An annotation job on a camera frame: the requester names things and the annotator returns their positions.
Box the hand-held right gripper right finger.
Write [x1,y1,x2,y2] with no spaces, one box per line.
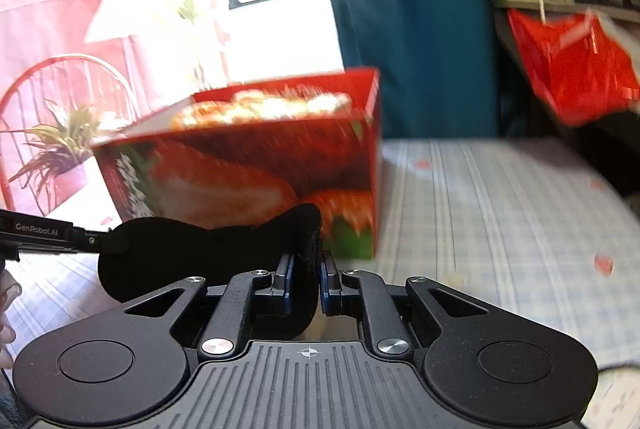
[319,251,488,362]

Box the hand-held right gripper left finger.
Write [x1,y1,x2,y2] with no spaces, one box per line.
[121,254,298,362]

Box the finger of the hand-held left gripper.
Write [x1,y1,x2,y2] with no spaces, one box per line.
[0,209,115,262]

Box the black eye mask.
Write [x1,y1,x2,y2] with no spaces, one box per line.
[97,203,322,340]

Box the red printed cardboard box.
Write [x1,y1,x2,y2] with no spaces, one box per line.
[92,66,383,260]

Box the orange and white fabric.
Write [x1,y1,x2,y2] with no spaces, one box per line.
[170,89,353,130]

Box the person's left hand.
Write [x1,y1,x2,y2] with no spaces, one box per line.
[0,269,22,367]

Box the dark blue curtain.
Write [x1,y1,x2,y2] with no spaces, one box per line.
[310,0,506,140]

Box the white patterned cloth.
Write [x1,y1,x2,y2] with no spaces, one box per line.
[582,366,640,429]

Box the red plastic bag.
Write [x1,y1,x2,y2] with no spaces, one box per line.
[507,8,640,127]

